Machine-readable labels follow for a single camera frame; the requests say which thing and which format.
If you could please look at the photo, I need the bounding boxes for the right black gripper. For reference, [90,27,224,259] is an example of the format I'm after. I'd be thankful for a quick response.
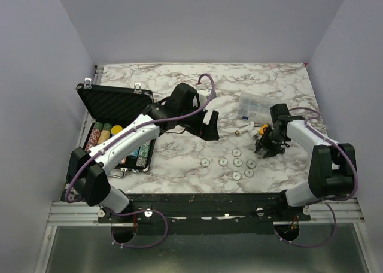
[256,126,287,158]

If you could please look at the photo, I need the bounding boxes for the clear plastic screw organizer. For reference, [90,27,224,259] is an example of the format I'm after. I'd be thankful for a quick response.
[237,92,280,124]

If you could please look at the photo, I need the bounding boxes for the white plastic faucet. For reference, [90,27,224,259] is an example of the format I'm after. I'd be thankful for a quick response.
[235,121,260,140]

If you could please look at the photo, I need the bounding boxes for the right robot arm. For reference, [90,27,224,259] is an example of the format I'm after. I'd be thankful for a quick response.
[254,104,358,220]

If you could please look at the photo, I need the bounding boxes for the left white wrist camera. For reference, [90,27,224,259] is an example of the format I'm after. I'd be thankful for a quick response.
[193,86,211,108]

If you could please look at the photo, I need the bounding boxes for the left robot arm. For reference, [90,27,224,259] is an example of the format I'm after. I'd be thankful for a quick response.
[67,83,219,222]

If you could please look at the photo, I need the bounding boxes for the black poker chip case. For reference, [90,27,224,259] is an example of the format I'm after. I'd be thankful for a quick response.
[76,81,155,178]

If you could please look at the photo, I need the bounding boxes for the white poker chip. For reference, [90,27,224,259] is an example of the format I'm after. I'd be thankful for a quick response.
[200,158,210,168]
[232,148,241,157]
[233,158,243,167]
[246,159,256,169]
[218,157,228,166]
[232,171,241,181]
[244,168,254,178]

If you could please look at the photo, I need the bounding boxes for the yellow dealer button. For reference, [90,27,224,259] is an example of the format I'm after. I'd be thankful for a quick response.
[111,125,123,136]

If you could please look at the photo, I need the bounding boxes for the yellow tape measure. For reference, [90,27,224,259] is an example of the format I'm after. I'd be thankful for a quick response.
[258,124,269,136]

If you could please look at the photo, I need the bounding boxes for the black mounting rail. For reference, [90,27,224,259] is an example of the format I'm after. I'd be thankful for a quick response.
[98,193,310,235]

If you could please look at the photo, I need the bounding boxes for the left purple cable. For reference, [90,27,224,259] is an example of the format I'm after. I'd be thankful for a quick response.
[64,74,217,204]

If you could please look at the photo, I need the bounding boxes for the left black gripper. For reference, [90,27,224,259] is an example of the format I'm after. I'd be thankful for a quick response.
[178,102,220,141]

